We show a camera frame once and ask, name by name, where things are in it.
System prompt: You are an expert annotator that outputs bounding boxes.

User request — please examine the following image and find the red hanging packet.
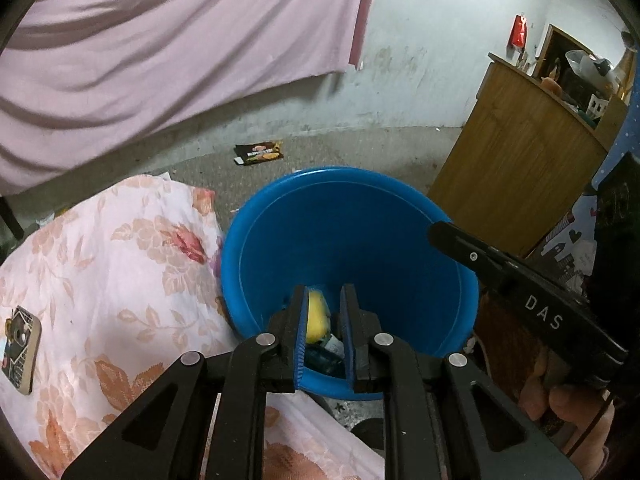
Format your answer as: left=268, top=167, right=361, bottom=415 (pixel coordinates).
left=509, top=14, right=529, bottom=50

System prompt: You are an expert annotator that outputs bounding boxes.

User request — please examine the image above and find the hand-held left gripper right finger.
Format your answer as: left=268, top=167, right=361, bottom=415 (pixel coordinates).
left=339, top=284, right=587, bottom=480

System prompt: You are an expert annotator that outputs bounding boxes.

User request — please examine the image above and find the brown wooden cabinet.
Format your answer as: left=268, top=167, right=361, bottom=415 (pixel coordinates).
left=427, top=52, right=632, bottom=261

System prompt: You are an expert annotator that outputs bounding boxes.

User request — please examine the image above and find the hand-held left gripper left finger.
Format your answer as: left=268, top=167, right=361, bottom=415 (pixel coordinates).
left=60, top=285, right=309, bottom=480

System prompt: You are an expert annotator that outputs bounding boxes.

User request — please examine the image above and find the square printed coaster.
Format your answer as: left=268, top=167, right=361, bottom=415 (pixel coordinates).
left=0, top=305, right=43, bottom=396

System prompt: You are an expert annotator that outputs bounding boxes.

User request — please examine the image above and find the pink hanging cloth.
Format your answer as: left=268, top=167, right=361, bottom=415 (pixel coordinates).
left=0, top=0, right=384, bottom=197

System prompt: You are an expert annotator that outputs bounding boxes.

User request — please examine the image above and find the person's right hand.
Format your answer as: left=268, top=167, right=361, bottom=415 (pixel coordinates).
left=517, top=345, right=619, bottom=479

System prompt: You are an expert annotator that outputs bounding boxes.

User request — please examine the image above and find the dark bottle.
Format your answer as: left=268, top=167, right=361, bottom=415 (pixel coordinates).
left=305, top=332, right=347, bottom=377

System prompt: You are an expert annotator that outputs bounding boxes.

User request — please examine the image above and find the white plastic basket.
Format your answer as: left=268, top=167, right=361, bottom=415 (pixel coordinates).
left=585, top=94, right=613, bottom=122

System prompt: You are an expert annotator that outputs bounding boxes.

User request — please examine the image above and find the clear glass bowl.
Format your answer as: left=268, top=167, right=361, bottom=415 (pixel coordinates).
left=565, top=50, right=601, bottom=81

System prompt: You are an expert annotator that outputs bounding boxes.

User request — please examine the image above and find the dark framed mirror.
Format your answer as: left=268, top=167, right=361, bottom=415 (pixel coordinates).
left=539, top=23, right=601, bottom=101

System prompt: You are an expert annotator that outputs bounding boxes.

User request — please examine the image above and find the floral pink blanket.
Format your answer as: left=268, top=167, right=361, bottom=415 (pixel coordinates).
left=0, top=172, right=386, bottom=480

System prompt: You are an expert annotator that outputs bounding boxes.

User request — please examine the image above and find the dark snack wrapper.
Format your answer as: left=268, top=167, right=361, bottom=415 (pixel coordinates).
left=234, top=141, right=285, bottom=166

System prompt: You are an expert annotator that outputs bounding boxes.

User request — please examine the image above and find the blue plastic basin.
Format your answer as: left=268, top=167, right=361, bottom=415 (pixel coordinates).
left=220, top=166, right=481, bottom=402

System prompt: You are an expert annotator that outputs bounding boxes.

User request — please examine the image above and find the yellow round item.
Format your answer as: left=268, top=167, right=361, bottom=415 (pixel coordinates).
left=306, top=287, right=332, bottom=345

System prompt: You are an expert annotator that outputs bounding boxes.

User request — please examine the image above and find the printed blue cloth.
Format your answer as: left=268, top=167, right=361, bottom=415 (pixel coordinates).
left=537, top=110, right=640, bottom=301

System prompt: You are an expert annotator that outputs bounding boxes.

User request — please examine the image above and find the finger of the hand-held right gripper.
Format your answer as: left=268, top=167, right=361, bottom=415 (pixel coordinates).
left=427, top=221, right=512, bottom=282

